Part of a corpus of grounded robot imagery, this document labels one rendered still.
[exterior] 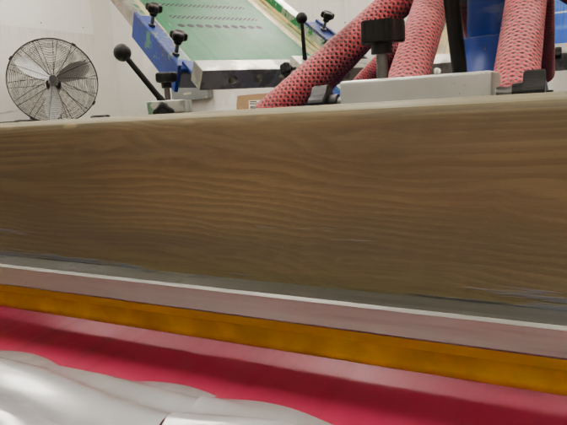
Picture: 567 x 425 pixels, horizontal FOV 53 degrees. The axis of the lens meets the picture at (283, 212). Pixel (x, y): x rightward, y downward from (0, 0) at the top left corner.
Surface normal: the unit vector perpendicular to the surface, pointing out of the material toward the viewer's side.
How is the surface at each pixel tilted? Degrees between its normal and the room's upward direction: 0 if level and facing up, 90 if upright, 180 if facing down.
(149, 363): 0
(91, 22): 90
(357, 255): 90
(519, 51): 38
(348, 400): 0
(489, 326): 90
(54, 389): 30
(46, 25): 90
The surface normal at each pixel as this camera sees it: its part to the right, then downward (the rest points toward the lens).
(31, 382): -0.36, -0.71
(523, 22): -0.17, -0.65
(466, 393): -0.06, -0.98
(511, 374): -0.44, 0.20
